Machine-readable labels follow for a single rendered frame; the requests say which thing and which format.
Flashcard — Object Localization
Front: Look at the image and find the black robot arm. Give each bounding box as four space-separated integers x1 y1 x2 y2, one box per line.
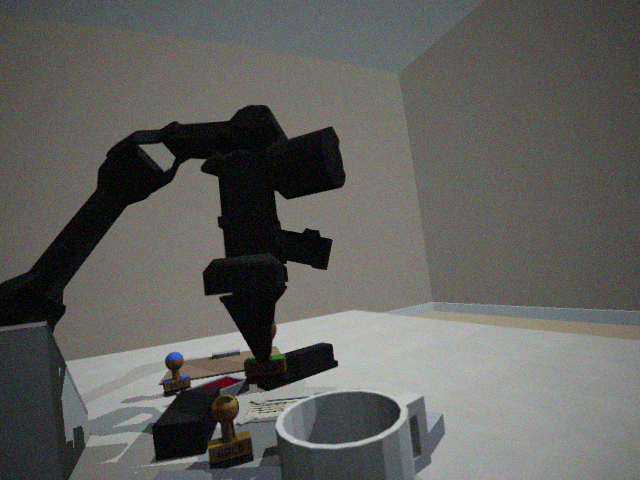
0 105 346 333

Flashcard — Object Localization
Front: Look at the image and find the brown rectangular board with grey clip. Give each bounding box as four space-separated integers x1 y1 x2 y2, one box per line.
159 349 254 385

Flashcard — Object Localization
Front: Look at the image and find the wooden hand stamp with green top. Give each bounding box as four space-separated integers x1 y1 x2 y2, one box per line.
244 320 287 385

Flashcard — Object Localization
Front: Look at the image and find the wooden rubber stamp with blue top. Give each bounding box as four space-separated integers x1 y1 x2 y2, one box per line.
163 352 192 397

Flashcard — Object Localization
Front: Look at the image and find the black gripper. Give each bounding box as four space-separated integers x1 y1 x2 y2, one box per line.
202 202 288 363

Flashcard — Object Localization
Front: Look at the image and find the grey mug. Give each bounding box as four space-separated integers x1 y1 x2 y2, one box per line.
275 389 432 480

